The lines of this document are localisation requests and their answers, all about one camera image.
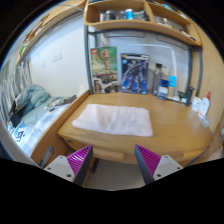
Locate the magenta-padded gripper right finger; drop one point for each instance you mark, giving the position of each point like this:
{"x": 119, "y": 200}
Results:
{"x": 165, "y": 165}

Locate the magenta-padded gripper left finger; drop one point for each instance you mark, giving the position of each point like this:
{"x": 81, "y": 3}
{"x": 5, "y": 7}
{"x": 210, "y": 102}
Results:
{"x": 63, "y": 165}

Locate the pale pink towel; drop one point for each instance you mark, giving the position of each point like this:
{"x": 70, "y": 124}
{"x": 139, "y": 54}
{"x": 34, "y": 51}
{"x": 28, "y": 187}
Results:
{"x": 115, "y": 119}

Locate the bed with checked bedding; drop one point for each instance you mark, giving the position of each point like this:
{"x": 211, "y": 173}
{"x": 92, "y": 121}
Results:
{"x": 36, "y": 123}

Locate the small clear plastic container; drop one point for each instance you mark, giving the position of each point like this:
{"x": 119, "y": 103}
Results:
{"x": 206, "y": 121}

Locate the black laptop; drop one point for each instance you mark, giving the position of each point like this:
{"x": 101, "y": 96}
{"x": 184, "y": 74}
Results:
{"x": 70, "y": 99}

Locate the white desk lamp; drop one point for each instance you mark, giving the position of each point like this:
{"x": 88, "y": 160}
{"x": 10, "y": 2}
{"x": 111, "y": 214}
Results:
{"x": 173, "y": 98}

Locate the black bag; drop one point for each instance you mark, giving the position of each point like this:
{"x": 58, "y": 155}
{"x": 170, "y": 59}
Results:
{"x": 18, "y": 113}

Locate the white cup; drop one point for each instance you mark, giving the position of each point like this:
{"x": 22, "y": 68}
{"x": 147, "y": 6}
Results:
{"x": 196, "y": 104}

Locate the white bottle with red cap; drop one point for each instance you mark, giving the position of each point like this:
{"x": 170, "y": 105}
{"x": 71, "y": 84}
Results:
{"x": 204, "y": 106}

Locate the black electric shaver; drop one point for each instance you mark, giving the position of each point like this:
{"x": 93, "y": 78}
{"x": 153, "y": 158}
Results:
{"x": 190, "y": 96}

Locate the small dark blue box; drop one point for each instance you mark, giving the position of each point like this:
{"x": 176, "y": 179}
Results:
{"x": 163, "y": 90}

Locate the light blue blanket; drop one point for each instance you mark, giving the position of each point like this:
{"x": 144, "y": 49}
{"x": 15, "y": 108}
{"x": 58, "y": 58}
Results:
{"x": 33, "y": 95}

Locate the light blue card pack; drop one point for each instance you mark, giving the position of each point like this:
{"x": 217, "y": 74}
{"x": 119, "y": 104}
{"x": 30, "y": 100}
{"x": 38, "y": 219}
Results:
{"x": 172, "y": 85}

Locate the blue robot model box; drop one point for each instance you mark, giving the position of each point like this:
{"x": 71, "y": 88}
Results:
{"x": 134, "y": 73}

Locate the green tree-figure toy box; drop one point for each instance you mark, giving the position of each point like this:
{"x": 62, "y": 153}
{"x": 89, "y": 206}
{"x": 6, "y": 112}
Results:
{"x": 104, "y": 68}

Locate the wooden desk shelf unit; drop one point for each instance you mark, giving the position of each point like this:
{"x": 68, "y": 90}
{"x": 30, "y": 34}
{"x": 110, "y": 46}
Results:
{"x": 140, "y": 23}

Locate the white wall switch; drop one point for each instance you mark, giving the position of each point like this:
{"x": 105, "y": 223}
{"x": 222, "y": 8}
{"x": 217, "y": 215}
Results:
{"x": 57, "y": 57}

